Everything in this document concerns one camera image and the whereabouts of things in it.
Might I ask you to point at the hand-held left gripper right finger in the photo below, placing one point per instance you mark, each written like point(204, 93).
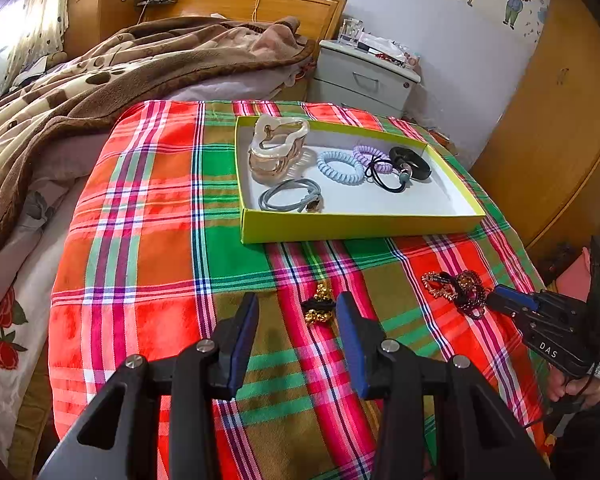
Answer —
point(350, 345)

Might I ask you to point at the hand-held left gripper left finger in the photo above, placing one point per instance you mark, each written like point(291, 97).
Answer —
point(245, 340)

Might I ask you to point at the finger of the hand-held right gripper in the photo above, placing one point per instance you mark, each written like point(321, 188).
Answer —
point(502, 306)
point(515, 296)

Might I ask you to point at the yellow-green cardboard box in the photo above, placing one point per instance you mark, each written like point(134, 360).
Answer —
point(355, 225)

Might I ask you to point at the black wristband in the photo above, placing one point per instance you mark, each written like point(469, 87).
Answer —
point(422, 170)

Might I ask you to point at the cream gold hair claw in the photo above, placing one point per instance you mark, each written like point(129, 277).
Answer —
point(270, 160)

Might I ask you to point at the person's right hand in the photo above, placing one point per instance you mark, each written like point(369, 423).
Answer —
point(575, 395)

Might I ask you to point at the plaid red green cloth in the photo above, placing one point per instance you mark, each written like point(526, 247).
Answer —
point(155, 260)

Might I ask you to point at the wooden door panel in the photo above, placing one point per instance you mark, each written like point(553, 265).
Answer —
point(555, 135)

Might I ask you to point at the grey nightstand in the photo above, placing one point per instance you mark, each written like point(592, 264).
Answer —
point(360, 85)

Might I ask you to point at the clutter of small toiletries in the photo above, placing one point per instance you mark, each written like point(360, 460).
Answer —
point(392, 52)

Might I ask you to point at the brown patterned blanket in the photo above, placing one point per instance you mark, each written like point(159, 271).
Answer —
point(80, 95)

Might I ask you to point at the clear glass cup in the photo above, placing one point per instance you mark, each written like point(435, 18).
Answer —
point(350, 32)

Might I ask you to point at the wooden headboard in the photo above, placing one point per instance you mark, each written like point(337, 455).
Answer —
point(305, 15)

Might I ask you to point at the dotted curtain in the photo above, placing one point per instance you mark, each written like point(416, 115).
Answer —
point(45, 10)

